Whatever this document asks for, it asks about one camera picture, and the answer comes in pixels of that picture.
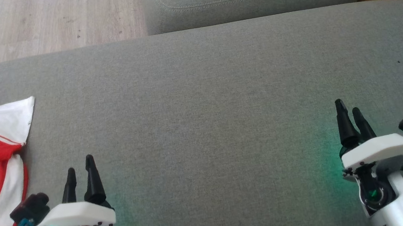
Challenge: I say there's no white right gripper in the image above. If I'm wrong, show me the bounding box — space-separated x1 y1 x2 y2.
334 92 403 188

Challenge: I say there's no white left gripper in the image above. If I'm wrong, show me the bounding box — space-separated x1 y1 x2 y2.
21 153 118 226

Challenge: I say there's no grey sofa seat cushion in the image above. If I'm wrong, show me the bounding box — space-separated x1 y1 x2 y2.
0 0 403 226

